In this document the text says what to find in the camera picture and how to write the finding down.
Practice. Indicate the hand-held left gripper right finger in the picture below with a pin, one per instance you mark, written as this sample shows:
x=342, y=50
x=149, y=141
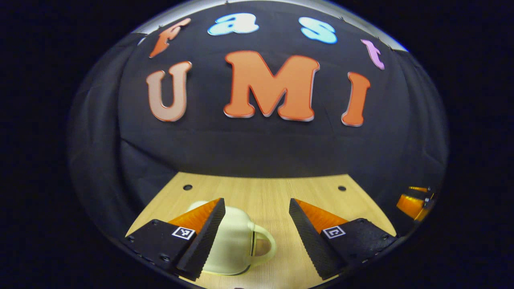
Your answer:
x=307, y=237

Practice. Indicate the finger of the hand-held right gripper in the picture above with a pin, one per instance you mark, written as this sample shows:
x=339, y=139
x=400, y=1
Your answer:
x=409, y=205
x=417, y=188

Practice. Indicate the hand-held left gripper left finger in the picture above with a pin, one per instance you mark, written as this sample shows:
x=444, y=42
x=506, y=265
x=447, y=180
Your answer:
x=207, y=237

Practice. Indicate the pale yellow suitcase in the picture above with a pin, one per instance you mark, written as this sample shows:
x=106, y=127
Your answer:
x=235, y=241

